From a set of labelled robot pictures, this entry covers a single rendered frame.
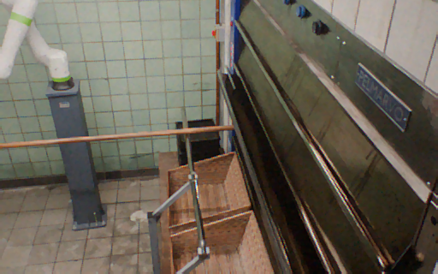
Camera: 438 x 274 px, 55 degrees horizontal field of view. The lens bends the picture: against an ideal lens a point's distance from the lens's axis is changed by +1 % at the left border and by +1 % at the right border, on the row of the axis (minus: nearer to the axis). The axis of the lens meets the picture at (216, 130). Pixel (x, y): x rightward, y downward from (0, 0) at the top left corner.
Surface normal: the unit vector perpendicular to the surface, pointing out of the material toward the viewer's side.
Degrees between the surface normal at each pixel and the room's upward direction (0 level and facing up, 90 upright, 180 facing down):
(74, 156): 90
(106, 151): 90
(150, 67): 90
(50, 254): 0
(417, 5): 90
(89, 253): 0
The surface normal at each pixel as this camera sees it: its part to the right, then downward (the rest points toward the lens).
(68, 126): 0.21, 0.51
